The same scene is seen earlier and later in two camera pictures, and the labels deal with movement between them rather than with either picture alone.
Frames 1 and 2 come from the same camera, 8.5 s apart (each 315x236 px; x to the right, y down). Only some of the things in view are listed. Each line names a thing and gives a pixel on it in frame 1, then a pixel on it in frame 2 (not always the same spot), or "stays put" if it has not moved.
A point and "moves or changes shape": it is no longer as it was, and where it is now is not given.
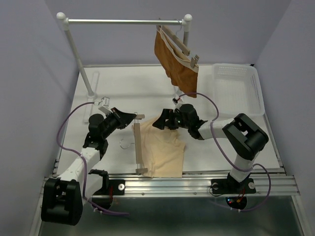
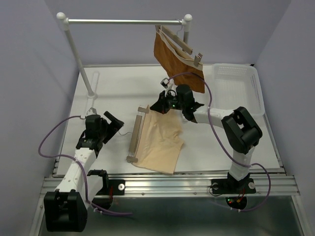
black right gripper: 168,114 → 160,105
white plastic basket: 236,90 stays put
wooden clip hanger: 138,144 → 137,133
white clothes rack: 185,21 stays put
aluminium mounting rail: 189,184 stays put
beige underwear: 162,151 moves or changes shape
